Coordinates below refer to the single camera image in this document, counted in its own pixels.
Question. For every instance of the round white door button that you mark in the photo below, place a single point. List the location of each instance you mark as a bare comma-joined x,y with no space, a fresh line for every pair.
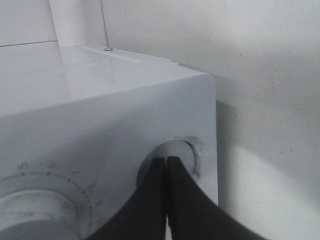
173,148

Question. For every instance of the white microwave knob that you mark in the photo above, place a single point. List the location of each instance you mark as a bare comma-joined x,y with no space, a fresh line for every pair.
38,215

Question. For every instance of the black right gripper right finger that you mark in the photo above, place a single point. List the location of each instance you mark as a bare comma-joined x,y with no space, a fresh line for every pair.
191,213

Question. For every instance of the white microwave oven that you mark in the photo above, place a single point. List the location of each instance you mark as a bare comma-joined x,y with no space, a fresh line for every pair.
79,121

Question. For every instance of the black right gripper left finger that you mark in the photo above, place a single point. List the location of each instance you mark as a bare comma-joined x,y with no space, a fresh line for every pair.
144,215

